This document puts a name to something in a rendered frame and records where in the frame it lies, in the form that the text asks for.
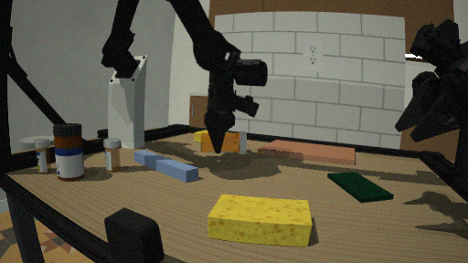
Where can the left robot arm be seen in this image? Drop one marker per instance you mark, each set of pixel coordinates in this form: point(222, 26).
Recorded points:
point(209, 48)

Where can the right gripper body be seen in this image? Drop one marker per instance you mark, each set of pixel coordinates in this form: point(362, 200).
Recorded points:
point(431, 84)

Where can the yellow sponge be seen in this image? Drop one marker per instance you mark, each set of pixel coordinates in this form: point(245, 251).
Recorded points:
point(197, 135)
point(263, 221)

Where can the orange pill bottle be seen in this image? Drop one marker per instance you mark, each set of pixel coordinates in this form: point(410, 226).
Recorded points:
point(231, 143)

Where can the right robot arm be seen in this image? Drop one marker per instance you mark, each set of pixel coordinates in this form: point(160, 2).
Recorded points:
point(439, 45)

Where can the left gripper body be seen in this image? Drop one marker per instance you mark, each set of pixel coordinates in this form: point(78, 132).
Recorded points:
point(219, 98)

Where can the blue rectangular bar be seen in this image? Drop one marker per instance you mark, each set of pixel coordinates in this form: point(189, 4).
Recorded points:
point(180, 171)

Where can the small amber pill bottle with grey cap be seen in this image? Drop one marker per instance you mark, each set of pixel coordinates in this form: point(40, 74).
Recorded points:
point(112, 155)

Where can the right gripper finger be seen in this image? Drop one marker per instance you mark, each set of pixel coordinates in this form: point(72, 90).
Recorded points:
point(448, 113)
point(417, 108)

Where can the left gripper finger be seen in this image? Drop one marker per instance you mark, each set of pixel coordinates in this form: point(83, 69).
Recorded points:
point(217, 134)

